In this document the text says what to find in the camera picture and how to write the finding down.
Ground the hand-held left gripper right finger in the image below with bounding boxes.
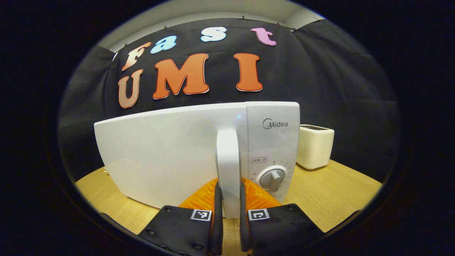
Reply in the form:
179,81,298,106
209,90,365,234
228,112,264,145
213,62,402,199
239,178,325,256

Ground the white microwave oven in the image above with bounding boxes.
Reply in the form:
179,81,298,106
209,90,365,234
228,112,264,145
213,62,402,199
93,101,301,219

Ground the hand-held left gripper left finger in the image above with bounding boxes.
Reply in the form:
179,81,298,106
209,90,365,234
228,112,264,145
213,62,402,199
138,178,224,256

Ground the white toaster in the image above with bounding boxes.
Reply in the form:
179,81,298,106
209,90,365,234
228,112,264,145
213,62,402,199
296,124,335,170

